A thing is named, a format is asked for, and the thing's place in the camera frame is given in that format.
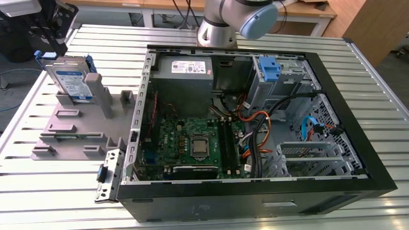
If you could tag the silver CPU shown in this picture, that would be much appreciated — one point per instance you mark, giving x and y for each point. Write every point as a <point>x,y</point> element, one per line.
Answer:
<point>201,146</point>

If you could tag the black graphics card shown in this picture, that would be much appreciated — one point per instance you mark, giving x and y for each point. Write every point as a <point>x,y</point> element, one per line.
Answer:
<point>195,171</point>

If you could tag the black mesh bin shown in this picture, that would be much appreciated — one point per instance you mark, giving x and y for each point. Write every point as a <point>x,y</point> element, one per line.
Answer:
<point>17,52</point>

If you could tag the blue port connector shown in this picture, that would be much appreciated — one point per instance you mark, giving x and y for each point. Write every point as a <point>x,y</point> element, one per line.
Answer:
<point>102,173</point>

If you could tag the black RAM slot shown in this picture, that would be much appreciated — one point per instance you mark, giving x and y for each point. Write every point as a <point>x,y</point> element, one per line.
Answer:
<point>224,143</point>

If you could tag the wooden cabinet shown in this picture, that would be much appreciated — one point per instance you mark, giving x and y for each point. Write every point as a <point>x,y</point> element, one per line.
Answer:
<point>378,28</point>

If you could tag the grey parts rack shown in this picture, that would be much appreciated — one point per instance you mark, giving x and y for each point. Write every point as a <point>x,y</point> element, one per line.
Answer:
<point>93,124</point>

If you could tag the grey optical drive cage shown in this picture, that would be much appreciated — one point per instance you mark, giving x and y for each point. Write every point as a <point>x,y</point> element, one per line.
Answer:
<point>288,79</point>

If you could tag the grey metal disk bay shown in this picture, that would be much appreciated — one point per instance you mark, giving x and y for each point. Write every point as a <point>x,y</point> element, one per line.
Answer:
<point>314,145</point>

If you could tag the wooden desk white frame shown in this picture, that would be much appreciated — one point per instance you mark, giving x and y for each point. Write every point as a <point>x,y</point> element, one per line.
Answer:
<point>113,3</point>
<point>307,12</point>

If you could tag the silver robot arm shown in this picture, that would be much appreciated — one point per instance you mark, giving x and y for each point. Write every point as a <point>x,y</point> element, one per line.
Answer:
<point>214,31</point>

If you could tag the hard disk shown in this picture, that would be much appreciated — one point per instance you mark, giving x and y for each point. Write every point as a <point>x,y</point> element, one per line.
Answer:
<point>73,81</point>

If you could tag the black open PC case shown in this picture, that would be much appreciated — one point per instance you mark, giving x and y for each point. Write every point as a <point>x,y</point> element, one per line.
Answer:
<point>243,206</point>

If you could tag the CPU socket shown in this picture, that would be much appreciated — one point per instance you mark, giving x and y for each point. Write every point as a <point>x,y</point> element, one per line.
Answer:
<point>201,137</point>

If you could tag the blue plastic drive latch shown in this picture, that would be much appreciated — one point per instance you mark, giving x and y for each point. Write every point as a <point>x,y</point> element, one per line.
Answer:
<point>270,68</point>

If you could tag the grey power supply unit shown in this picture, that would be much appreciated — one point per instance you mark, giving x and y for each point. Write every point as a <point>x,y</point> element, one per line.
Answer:
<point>182,95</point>

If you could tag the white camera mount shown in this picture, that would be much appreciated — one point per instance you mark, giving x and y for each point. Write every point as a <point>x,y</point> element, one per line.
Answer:
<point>19,7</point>

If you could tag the green motherboard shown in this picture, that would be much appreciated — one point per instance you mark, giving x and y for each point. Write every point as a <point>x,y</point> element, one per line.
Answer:
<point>173,134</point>

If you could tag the black chair base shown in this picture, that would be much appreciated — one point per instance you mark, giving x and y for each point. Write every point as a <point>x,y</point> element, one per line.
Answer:
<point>403,51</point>

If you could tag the green RAM stick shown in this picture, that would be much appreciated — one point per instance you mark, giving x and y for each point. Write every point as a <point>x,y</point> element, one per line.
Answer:
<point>77,136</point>

